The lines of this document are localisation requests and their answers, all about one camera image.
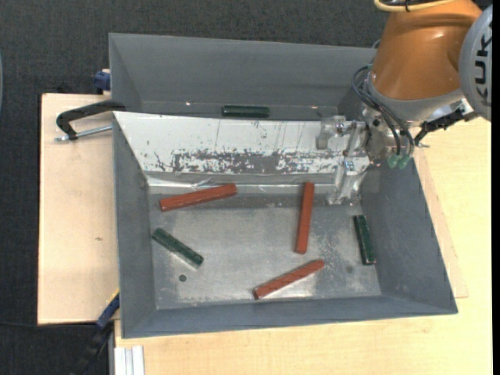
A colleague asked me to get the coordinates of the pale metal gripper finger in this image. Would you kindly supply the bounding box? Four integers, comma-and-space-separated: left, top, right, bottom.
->
315, 115, 369, 151
327, 158, 370, 206

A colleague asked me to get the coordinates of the red-brown flat block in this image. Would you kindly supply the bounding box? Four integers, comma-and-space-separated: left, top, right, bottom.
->
159, 183, 238, 213
294, 181, 316, 255
252, 259, 326, 301

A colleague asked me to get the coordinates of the dark green flat block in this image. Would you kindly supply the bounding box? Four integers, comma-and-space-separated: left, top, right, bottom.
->
221, 104, 271, 118
353, 214, 377, 266
151, 227, 205, 270

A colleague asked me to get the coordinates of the grey metal bin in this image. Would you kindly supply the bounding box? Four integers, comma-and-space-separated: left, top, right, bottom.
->
108, 32, 459, 339

